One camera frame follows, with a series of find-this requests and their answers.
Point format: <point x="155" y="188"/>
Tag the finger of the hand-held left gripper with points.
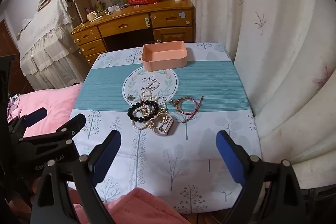
<point x="71" y="125"/>
<point x="36" y="115"/>

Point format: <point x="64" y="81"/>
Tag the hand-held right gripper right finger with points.
<point x="231" y="161"/>

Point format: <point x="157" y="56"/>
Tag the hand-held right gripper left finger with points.
<point x="105" y="161"/>

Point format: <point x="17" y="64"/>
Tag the pink watch band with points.
<point x="172" y="126"/>

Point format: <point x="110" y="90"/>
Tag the pink plastic box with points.
<point x="162" y="64"/>

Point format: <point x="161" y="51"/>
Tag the pink blanket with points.
<point x="47" y="100"/>

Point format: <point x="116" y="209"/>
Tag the pink fleece garment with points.
<point x="136" y="204"/>

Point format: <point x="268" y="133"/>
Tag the small silver brooch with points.
<point x="130" y="97"/>

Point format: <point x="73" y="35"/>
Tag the white lace cover cloth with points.
<point x="44" y="43"/>

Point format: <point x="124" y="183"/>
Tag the tree print tablecloth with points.
<point x="210" y="77"/>

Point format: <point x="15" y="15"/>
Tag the green pen holder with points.
<point x="98" y="6"/>

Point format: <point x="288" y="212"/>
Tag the small white carton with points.
<point x="113" y="8"/>

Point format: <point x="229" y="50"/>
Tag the pale green hook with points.
<point x="147" y="22"/>

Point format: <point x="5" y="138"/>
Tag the white leaf print curtain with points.
<point x="275" y="29"/>

